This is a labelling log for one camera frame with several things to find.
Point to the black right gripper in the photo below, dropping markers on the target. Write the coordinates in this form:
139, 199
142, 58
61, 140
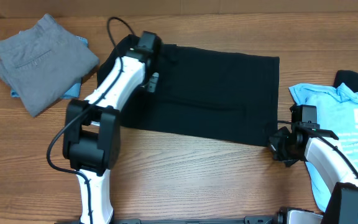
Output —
273, 142

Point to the black t-shirt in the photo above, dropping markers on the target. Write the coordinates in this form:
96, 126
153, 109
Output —
209, 94

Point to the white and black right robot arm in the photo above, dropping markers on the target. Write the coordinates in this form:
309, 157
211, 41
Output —
306, 141

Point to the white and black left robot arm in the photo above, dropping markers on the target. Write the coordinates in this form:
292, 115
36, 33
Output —
92, 139

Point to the light blue t-shirt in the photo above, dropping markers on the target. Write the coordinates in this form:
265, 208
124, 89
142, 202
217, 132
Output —
337, 110

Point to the dark garment under blue shirt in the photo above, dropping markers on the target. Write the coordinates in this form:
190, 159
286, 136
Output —
349, 78

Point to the folded blue garment under trousers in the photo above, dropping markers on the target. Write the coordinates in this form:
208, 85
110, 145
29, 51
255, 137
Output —
74, 91

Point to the folded grey trousers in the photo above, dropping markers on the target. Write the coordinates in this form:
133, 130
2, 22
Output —
44, 62

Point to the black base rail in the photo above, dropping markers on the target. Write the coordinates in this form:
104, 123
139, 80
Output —
254, 219

